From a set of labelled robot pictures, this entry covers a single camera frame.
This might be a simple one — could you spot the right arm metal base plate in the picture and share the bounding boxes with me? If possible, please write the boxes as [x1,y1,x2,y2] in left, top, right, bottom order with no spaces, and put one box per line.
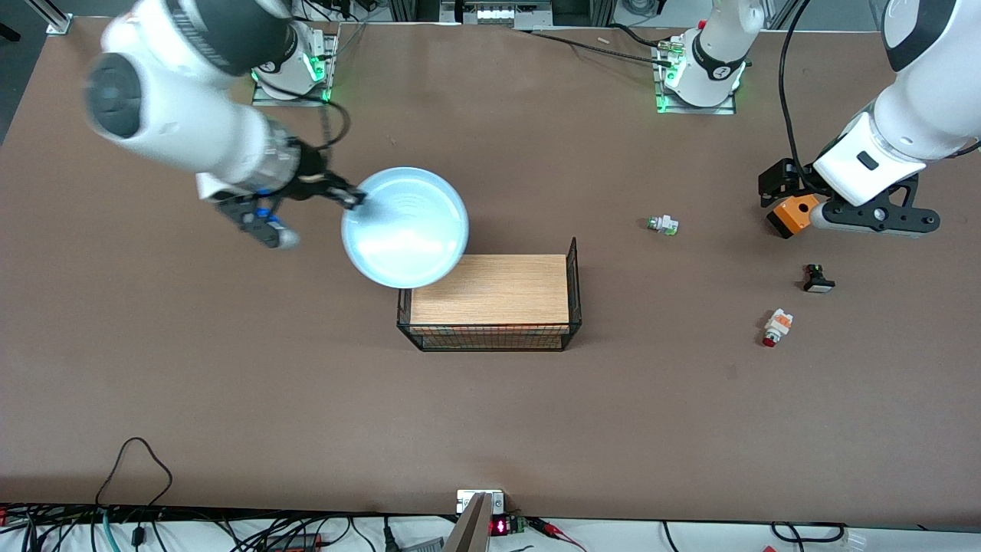
[252,31,333,107]

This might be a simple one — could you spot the black wire rack wooden top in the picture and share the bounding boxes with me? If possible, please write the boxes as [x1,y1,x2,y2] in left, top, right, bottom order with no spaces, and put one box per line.
[396,236,583,353]

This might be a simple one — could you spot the orange button box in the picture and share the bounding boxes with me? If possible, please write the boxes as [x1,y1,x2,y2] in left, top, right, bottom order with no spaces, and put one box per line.
[767,194,822,239]

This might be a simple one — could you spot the light blue round plate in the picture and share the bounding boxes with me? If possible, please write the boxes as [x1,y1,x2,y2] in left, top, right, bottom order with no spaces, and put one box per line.
[341,167,470,290]

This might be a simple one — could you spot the red push button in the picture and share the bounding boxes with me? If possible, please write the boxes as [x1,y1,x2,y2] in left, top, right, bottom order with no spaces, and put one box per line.
[762,308,795,348]

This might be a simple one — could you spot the red and black wires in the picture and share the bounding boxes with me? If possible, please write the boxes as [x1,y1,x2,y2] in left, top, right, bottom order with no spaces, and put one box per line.
[527,517,587,552]

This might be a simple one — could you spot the black looped cable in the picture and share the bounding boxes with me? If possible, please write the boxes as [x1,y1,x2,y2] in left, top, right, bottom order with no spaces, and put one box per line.
[95,437,174,508]

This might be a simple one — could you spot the silver metal mounting bracket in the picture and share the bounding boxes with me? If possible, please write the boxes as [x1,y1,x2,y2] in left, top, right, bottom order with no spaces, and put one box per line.
[443,489,506,552]

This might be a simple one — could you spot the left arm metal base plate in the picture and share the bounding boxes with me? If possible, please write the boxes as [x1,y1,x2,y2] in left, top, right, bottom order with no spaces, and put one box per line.
[656,34,737,116]

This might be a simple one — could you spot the aluminium frame extrusion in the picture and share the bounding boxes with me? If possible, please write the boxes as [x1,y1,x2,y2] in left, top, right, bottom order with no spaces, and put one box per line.
[25,0,74,36]

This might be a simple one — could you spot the long black table cable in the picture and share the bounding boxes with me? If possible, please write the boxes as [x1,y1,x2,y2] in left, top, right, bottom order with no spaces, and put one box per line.
[529,29,677,67]

